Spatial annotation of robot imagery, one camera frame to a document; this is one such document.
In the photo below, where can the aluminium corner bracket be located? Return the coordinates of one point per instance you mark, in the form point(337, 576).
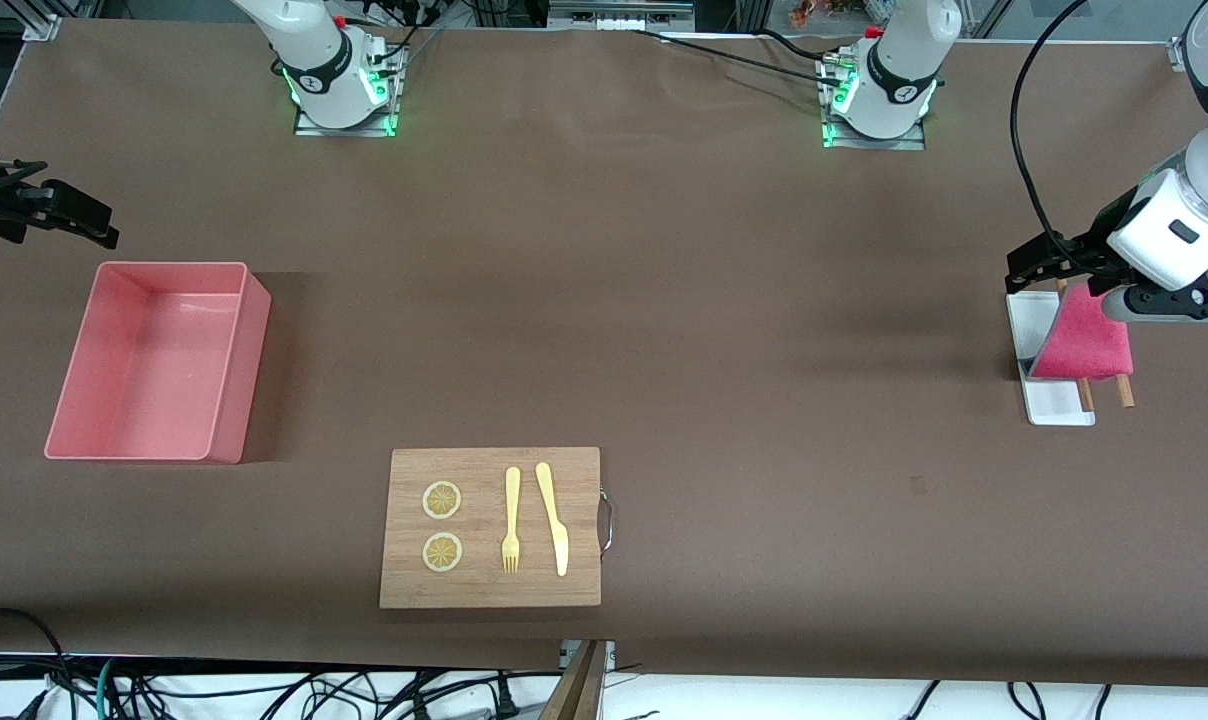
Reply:
point(42, 27)

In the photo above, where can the white rectangular tray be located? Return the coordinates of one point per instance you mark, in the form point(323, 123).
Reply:
point(1054, 405)

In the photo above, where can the brown wooden bar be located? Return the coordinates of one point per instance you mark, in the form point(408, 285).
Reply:
point(579, 690)

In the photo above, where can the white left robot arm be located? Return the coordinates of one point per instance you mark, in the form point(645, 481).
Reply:
point(904, 70)

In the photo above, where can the small metal bracket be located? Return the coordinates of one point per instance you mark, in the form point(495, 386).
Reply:
point(610, 652)

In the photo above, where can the yellow plastic fork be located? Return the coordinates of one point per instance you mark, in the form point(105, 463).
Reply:
point(511, 520)

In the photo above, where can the pink and grey cloth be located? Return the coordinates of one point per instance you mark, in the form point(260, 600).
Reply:
point(1084, 340)

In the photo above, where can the black power plug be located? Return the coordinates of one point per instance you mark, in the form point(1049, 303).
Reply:
point(505, 697)

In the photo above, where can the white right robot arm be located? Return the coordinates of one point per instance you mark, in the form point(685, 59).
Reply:
point(314, 60)

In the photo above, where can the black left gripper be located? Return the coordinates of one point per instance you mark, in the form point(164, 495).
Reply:
point(1092, 249)

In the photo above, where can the pink plastic bin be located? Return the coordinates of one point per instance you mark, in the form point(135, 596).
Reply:
point(149, 370)

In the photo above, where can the lemon slice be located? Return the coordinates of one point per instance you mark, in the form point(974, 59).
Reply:
point(442, 500)
point(442, 553)

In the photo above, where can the grey power strip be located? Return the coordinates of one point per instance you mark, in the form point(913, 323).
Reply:
point(614, 12)

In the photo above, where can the yellow plastic knife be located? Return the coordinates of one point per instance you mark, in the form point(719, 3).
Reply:
point(552, 515)

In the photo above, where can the wooden cutting board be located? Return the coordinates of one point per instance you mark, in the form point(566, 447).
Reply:
point(489, 590)

